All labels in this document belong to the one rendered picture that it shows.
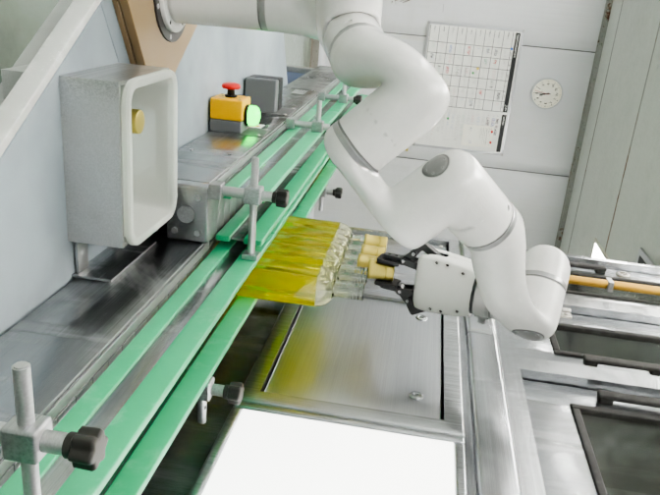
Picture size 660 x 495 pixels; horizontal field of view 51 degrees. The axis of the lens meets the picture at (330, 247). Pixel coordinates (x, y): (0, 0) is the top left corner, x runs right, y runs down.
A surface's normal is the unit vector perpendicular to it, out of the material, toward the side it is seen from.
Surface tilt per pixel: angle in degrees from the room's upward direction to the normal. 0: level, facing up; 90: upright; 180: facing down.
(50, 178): 0
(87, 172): 90
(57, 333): 90
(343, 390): 90
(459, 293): 106
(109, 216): 90
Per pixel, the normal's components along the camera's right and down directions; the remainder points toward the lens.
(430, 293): -0.46, 0.29
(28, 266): 0.99, 0.13
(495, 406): 0.08, -0.93
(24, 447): -0.15, 0.34
